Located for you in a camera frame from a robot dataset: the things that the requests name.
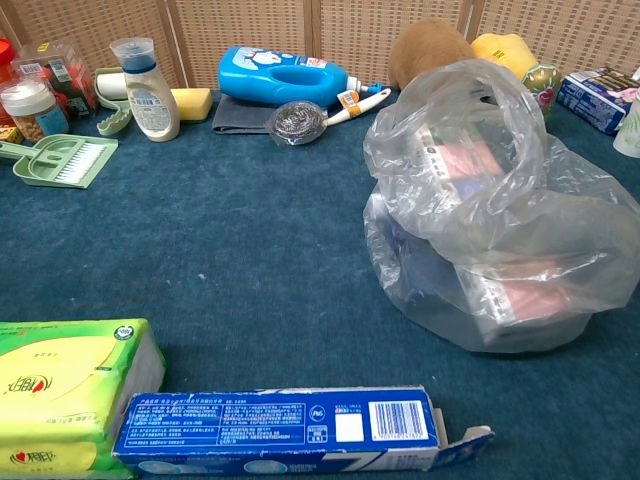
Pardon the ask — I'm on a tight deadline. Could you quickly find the jar with white lid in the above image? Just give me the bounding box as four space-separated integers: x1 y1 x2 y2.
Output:
0 79 70 143

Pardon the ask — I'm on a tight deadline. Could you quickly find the white bottle with blue cap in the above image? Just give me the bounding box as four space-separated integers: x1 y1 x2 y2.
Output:
109 37 181 144

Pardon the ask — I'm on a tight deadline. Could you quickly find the green lint roller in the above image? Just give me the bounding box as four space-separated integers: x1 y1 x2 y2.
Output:
93 67 134 139

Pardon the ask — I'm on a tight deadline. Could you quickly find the brown plush toy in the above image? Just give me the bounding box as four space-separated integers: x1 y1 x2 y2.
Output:
388 18 477 92

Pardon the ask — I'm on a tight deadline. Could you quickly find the yellow plush toy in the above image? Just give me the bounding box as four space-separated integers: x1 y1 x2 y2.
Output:
470 32 539 82

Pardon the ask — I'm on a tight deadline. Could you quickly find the blue carpet table cover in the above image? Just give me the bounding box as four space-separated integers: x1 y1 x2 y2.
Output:
0 88 640 480

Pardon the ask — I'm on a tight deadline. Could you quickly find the green decorated egg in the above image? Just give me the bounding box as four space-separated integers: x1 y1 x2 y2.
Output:
521 62 564 120

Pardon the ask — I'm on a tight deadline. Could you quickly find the green tissue pack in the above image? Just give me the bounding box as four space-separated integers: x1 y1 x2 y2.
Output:
0 318 167 477

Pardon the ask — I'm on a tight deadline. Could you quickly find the grey folded cloth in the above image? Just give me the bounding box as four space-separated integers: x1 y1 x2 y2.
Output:
211 94 282 136

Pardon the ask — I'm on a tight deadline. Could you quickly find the pink boxed item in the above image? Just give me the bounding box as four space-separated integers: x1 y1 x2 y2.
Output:
423 128 507 202
449 257 594 347

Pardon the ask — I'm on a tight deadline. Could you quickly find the wicker folding screen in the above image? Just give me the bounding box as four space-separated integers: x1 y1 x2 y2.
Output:
0 0 640 94

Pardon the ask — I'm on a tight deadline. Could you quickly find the blue toothpaste box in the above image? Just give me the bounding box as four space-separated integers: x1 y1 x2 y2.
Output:
110 384 496 480

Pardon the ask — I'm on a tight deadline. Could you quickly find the green plastic dustpan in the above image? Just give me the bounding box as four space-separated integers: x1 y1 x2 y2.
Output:
0 135 120 190

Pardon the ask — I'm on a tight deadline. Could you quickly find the blue detergent pump bottle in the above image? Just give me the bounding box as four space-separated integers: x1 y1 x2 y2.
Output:
217 46 392 108

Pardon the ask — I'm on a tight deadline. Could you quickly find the clear plastic shopping bag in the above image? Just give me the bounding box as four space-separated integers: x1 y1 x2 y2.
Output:
363 58 640 354

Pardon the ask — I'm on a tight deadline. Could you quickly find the yellow sponge block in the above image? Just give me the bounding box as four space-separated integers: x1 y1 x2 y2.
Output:
171 87 214 124

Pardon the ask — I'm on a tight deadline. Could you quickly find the green brush with white bristles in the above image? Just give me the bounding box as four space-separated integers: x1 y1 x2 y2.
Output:
52 141 107 182

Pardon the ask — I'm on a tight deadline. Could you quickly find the steel scourer with white handle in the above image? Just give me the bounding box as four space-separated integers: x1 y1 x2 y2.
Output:
263 88 393 147

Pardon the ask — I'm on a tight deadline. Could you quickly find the dark blue printed package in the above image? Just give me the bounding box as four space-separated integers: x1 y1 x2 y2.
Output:
555 66 640 137

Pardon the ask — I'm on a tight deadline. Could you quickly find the clear box with red contents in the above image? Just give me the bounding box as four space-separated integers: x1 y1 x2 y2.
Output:
10 41 99 122

